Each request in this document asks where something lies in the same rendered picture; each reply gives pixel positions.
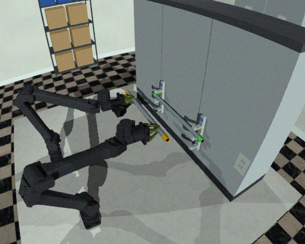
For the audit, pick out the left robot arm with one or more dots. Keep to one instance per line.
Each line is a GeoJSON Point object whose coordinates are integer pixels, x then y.
{"type": "Point", "coordinates": [32, 93]}

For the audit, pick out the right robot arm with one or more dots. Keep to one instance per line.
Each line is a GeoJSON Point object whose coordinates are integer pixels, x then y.
{"type": "Point", "coordinates": [42, 176]}

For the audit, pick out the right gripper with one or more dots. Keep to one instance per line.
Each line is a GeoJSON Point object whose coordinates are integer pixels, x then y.
{"type": "Point", "coordinates": [143, 135]}

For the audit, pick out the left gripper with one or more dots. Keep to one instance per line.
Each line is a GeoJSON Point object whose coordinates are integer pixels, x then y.
{"type": "Point", "coordinates": [125, 100]}

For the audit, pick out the black wall panel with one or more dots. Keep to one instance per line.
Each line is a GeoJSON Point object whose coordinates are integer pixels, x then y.
{"type": "Point", "coordinates": [243, 70]}

